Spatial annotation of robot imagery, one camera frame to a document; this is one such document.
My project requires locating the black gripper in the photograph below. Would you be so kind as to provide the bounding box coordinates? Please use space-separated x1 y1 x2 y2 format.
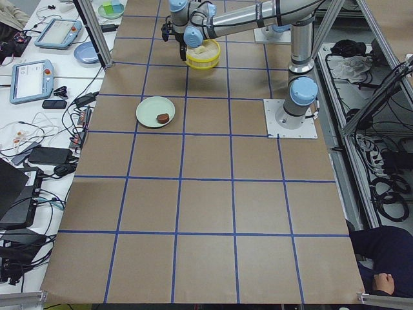
173 26 187 59

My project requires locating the white steamed bun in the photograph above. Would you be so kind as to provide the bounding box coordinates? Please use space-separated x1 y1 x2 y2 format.
194 45 207 54

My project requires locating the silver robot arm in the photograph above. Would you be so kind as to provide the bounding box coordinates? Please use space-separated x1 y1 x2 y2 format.
161 1 319 75

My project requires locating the near yellow bamboo steamer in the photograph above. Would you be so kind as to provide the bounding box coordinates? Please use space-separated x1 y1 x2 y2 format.
185 39 221 70

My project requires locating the seated person's hand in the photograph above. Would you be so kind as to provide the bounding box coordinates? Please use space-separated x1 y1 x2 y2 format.
372 273 395 295

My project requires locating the light green plate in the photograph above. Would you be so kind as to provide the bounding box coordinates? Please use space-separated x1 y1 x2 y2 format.
136 96 176 128

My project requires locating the brown steamed bun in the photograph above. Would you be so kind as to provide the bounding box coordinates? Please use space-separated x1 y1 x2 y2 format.
156 113 170 124

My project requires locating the green bowl with blocks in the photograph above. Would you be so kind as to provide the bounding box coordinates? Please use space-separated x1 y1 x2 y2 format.
97 0 125 19

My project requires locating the blue plate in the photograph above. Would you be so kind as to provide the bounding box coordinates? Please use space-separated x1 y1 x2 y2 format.
74 41 99 64

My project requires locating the upper teach pendant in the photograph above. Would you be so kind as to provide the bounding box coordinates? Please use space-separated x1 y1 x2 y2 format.
34 19 83 50

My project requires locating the teach pendant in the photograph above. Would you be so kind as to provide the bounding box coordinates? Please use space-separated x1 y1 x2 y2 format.
10 59 54 105
34 19 83 50

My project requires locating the lower teach pendant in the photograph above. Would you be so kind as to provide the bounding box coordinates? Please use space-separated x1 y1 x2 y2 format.
10 59 54 105

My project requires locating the crumpled white cloth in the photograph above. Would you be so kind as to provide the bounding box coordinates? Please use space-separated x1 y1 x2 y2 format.
332 56 373 83

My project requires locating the black power adapter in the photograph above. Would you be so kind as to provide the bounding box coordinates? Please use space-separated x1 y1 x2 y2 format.
28 147 72 165

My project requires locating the black laptop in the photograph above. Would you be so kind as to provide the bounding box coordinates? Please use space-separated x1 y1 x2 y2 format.
1 159 42 230

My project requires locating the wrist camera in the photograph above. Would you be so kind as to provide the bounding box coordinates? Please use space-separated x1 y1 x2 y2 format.
161 21 173 42

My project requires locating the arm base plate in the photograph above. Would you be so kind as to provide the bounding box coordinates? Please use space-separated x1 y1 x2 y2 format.
263 99 318 140
254 26 291 45

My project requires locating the aluminium frame post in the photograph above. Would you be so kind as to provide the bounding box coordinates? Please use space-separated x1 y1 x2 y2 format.
73 0 113 70

